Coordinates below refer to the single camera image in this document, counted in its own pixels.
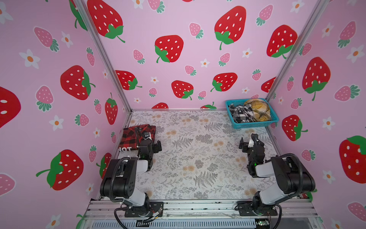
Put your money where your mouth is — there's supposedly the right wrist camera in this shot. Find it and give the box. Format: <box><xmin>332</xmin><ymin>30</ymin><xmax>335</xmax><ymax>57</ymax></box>
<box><xmin>248</xmin><ymin>133</ymin><xmax>258</xmax><ymax>148</ymax></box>

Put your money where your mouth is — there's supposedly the black white plaid shirt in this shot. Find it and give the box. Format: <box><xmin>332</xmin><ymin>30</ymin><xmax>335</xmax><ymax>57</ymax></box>
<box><xmin>228</xmin><ymin>104</ymin><xmax>254</xmax><ymax>124</ymax></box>

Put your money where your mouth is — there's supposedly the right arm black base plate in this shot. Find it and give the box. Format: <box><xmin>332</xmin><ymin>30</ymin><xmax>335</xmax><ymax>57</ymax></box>
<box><xmin>234</xmin><ymin>201</ymin><xmax>278</xmax><ymax>217</ymax></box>

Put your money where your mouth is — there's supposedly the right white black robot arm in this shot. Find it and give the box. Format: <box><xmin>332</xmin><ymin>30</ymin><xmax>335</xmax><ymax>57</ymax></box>
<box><xmin>237</xmin><ymin>134</ymin><xmax>315</xmax><ymax>214</ymax></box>

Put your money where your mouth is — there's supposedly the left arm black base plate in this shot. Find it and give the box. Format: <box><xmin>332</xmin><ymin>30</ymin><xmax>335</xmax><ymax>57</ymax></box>
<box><xmin>124</xmin><ymin>201</ymin><xmax>164</xmax><ymax>218</ymax></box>

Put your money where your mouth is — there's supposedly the aluminium rail frame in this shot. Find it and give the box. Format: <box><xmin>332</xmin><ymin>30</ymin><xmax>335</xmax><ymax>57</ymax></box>
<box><xmin>80</xmin><ymin>199</ymin><xmax>325</xmax><ymax>229</ymax></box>

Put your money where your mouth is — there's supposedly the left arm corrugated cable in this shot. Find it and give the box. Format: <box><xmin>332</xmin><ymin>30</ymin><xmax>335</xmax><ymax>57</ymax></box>
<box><xmin>108</xmin><ymin>156</ymin><xmax>132</xmax><ymax>202</ymax></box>

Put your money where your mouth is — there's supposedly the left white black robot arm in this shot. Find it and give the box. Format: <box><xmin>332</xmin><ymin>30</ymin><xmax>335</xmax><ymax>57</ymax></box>
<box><xmin>100</xmin><ymin>138</ymin><xmax>162</xmax><ymax>211</ymax></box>

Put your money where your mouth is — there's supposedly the red black plaid shirt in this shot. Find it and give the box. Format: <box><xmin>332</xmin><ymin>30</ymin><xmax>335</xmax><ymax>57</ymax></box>
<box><xmin>118</xmin><ymin>124</ymin><xmax>156</xmax><ymax>152</ymax></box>

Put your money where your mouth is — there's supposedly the yellow plaid shirt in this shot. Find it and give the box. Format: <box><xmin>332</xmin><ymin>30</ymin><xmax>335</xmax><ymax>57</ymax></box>
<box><xmin>245</xmin><ymin>98</ymin><xmax>272</xmax><ymax>122</ymax></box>

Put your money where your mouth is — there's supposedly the teal plastic basket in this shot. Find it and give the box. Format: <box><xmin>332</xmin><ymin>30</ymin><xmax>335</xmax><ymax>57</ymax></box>
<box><xmin>226</xmin><ymin>98</ymin><xmax>279</xmax><ymax>129</ymax></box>

